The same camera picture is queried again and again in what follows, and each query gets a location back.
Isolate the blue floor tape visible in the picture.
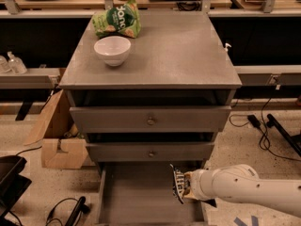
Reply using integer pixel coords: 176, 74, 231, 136
233, 216, 260, 226

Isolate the green snack bag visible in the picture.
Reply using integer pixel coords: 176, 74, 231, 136
92, 0, 141, 39

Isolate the bottom grey open drawer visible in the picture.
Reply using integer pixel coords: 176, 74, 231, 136
97, 161, 207, 226

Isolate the clear plastic bottle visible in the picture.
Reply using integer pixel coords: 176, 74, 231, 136
8, 51, 27, 74

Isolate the white pump dispenser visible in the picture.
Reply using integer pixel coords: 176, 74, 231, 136
225, 42, 232, 52

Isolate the white bowl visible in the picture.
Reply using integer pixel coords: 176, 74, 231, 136
94, 36, 131, 67

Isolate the black stand leg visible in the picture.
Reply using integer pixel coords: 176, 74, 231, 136
267, 114, 301, 156

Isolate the black cable on floor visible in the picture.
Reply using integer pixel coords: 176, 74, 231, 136
45, 195, 91, 226

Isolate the black tray stand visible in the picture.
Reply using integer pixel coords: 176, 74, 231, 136
0, 155, 32, 220

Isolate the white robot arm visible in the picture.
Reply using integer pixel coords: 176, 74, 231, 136
184, 164, 301, 218

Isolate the top grey drawer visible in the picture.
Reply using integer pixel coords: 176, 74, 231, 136
70, 105, 230, 133

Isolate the grey drawer cabinet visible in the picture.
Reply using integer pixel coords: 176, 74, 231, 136
59, 9, 244, 226

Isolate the middle grey drawer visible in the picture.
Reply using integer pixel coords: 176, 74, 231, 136
87, 142, 214, 162

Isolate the cardboard box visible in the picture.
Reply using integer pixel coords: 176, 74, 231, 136
24, 90, 88, 170

